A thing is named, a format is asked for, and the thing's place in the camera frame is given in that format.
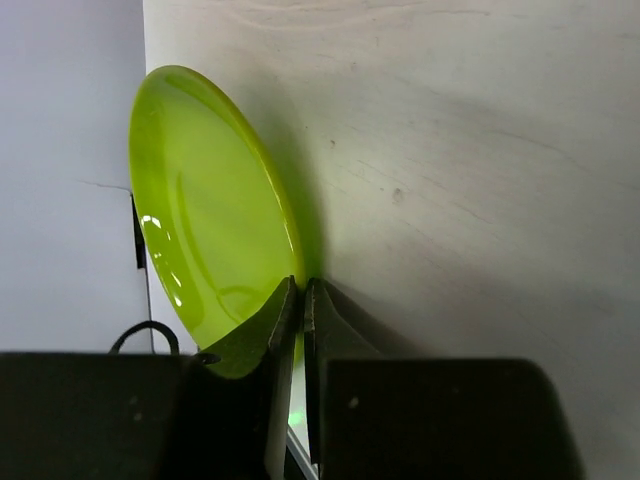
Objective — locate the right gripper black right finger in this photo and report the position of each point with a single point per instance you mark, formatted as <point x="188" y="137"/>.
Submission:
<point x="375" y="416"/>

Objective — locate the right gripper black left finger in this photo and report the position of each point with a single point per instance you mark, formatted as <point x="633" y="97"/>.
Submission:
<point x="219" y="414"/>

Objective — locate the lime green plate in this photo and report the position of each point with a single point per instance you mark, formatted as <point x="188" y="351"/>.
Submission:
<point x="212" y="209"/>

